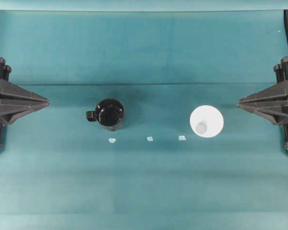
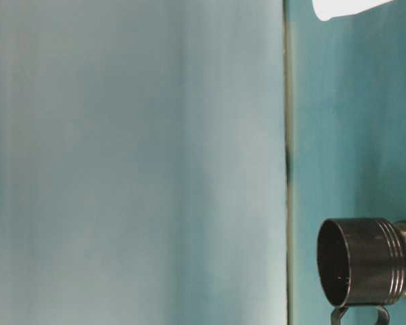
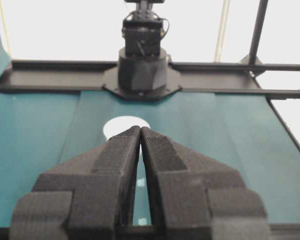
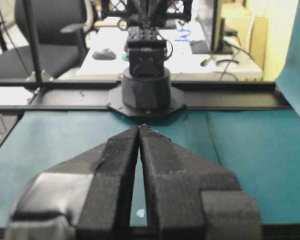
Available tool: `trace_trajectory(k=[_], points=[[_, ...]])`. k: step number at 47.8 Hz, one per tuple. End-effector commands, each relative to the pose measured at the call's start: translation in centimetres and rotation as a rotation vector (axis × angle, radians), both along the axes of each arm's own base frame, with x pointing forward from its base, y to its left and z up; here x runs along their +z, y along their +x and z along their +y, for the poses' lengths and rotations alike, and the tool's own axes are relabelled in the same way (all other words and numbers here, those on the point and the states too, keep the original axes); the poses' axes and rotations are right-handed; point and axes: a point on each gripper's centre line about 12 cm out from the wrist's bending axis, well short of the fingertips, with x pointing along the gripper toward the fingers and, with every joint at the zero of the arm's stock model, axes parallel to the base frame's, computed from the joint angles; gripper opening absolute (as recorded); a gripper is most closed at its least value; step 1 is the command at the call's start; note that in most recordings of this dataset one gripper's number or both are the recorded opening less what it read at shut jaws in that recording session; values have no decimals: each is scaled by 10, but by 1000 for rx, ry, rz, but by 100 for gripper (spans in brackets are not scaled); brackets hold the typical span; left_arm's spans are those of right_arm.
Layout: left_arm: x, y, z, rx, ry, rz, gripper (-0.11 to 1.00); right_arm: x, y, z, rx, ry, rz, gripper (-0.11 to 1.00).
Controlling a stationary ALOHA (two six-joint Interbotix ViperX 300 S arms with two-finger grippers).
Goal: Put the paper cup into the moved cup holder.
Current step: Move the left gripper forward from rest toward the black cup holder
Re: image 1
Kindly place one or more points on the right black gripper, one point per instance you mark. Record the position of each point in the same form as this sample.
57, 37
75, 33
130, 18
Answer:
279, 92

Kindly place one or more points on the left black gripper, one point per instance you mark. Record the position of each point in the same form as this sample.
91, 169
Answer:
10, 113

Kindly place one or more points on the white paper cup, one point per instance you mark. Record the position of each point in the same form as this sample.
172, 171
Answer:
206, 121

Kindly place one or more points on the black cup holder with handle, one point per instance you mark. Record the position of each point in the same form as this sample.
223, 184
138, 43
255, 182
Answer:
109, 113

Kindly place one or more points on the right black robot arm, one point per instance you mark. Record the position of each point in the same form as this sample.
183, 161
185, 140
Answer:
271, 103

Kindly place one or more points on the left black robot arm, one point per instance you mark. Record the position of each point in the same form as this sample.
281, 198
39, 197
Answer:
16, 102

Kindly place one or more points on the teal table cloth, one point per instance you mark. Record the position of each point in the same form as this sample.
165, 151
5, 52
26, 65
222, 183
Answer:
58, 171

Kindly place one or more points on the left white tape marker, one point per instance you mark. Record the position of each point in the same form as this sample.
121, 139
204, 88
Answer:
112, 140

